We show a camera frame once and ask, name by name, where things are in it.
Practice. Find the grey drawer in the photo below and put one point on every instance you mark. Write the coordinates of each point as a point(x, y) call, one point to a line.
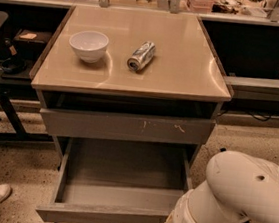
point(118, 126)
point(104, 181)

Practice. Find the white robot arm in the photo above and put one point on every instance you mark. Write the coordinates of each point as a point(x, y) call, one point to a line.
point(237, 188)

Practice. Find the grey top drawer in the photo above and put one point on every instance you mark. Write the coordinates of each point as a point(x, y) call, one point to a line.
point(118, 126)

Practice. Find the grey drawer cabinet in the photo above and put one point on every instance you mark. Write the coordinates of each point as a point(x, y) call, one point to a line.
point(136, 75)

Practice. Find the silver crushed soda can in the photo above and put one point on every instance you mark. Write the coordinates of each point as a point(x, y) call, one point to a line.
point(142, 56)

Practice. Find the white ceramic bowl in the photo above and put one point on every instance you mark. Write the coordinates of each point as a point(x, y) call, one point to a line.
point(89, 46)

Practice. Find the pink stacked bins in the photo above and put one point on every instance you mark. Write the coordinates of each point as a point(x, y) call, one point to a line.
point(200, 6)

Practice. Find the dark box with note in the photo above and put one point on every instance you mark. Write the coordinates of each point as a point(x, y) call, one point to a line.
point(32, 40)

